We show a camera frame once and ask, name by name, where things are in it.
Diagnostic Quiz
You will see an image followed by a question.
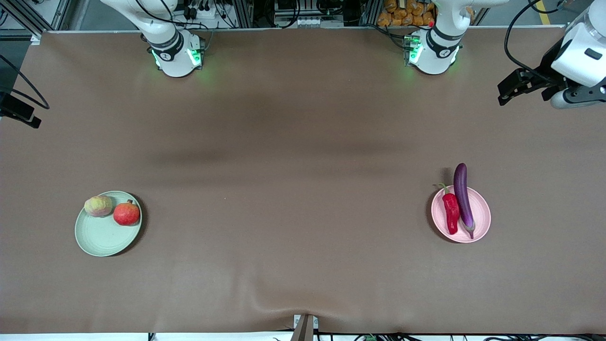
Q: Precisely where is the yellow pink peach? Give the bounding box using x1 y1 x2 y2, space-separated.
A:
84 196 114 218

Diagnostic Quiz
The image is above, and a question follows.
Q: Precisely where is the purple eggplant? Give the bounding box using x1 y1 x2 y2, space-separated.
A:
453 162 475 240

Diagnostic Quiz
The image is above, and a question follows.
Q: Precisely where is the red pomegranate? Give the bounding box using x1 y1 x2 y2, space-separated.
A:
113 199 141 226

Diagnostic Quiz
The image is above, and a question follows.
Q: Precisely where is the red chili pepper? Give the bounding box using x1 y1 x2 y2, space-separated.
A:
434 183 461 235

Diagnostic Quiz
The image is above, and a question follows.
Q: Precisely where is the pale green round plate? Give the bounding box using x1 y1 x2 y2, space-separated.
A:
74 190 143 258

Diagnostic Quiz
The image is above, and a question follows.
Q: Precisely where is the pink round plate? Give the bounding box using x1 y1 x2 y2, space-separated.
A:
431 186 491 243

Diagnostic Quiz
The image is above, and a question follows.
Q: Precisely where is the bag of orange items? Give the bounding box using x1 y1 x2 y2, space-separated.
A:
377 0 438 27

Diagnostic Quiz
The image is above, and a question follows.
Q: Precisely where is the white power strip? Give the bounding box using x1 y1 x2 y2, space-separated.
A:
182 0 237 19

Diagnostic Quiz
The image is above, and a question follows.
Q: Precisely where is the brown table mat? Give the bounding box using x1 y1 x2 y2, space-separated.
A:
0 27 606 334

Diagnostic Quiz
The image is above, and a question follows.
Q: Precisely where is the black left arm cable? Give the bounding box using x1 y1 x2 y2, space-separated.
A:
503 0 569 85

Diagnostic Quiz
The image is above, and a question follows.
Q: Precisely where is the aluminium frame profile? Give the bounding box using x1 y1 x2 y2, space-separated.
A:
0 0 71 44

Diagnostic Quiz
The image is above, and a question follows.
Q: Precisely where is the grey metal camera post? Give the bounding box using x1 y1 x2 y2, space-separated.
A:
293 314 319 341

